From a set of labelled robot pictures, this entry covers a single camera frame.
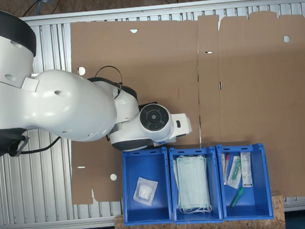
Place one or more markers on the blue plastic storage bin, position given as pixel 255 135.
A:
pixel 145 167
pixel 213 181
pixel 259 177

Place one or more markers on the loose green syringe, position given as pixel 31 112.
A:
pixel 238 196

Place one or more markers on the green syringe in clear packet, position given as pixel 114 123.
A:
pixel 235 171

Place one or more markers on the red capped tube packet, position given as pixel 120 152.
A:
pixel 226 172

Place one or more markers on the brown cardboard sheet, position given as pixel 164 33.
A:
pixel 151 67
pixel 266 98

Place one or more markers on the white cotton packet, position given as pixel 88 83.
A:
pixel 145 192

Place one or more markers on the pale face mask stack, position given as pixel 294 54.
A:
pixel 192 182

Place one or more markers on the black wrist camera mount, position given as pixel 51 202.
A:
pixel 142 106

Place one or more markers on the white printed flat packet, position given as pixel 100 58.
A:
pixel 246 170

